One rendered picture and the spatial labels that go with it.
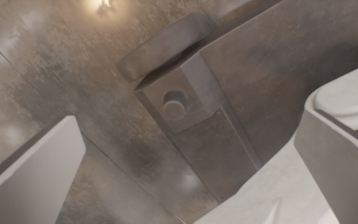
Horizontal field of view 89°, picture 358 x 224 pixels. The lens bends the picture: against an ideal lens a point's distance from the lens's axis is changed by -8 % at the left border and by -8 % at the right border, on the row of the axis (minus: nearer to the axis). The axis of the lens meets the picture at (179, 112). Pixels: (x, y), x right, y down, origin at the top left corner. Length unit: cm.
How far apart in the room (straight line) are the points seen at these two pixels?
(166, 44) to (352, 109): 28
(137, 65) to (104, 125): 37
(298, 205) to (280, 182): 4
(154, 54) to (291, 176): 27
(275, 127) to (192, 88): 20
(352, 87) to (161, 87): 28
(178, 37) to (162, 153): 45
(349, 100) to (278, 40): 15
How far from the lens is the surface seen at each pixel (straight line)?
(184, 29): 36
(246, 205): 28
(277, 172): 31
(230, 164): 46
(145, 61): 35
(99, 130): 72
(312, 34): 41
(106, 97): 64
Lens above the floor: 53
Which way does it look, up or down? 62 degrees down
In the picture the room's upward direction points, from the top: 168 degrees counter-clockwise
